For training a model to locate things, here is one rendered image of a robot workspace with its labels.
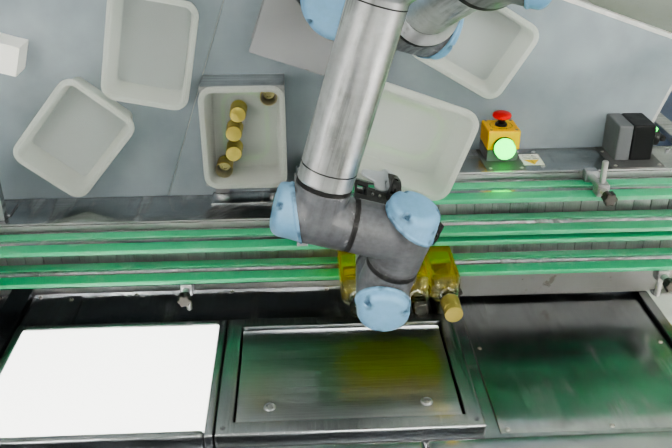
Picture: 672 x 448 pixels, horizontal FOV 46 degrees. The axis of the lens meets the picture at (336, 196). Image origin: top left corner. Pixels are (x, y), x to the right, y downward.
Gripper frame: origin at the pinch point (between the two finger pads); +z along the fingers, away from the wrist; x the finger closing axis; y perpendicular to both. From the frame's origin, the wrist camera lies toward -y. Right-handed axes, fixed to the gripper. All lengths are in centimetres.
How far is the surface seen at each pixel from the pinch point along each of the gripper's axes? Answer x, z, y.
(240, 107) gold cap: 10.2, 27.9, 26.9
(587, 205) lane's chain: 7, 22, -49
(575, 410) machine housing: 26, -18, -46
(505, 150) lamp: 1.5, 25.5, -28.0
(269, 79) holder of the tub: 4.0, 31.3, 22.7
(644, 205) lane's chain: 4, 23, -61
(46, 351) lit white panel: 56, -6, 51
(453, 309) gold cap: 18.1, -8.5, -19.1
